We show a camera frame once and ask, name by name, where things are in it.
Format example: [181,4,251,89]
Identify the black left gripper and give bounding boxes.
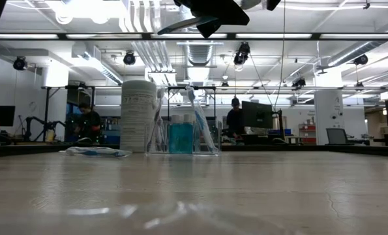
[173,0,250,39]

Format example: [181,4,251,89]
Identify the clear acrylic organizer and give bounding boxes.
[143,119,223,155]

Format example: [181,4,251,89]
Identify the black beam with light strips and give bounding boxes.
[0,31,388,41]

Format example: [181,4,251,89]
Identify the person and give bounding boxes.
[225,96,246,140]
[73,102,102,144]

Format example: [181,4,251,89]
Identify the white wipes canister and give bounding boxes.
[119,80,158,153]

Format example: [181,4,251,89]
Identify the red storage shelf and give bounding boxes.
[298,123,317,144]

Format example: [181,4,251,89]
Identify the grey office chair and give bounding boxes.
[325,127,348,146]

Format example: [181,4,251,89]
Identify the silver ceiling air duct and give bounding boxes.
[179,12,224,66]

